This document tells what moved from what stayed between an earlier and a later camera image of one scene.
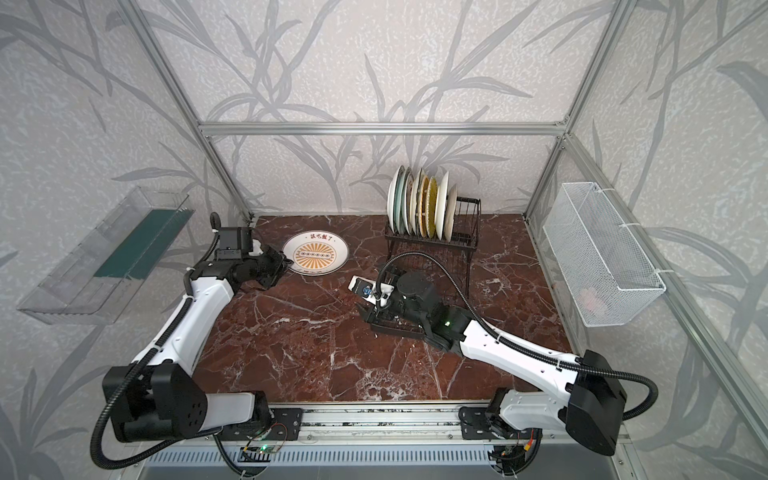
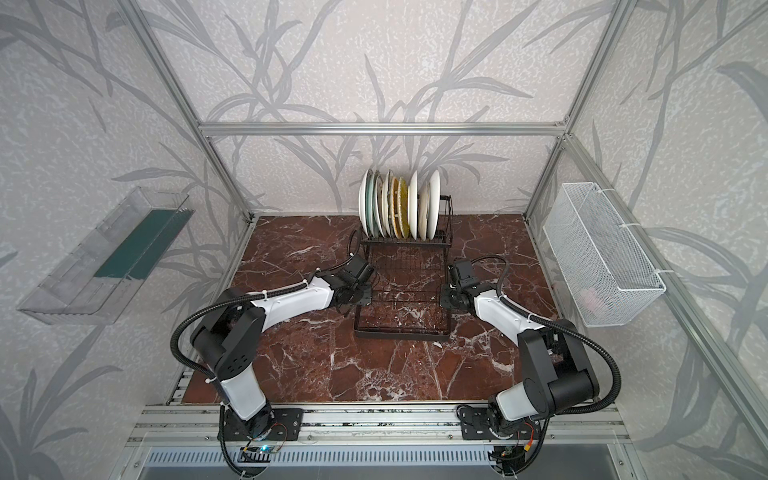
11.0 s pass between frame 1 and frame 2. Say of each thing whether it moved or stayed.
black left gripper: moved
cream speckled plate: moved
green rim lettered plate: moved
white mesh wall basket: stayed
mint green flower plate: moved
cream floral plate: moved
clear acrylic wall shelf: stayed
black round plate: moved
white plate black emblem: moved
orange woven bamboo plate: moved
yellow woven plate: moved
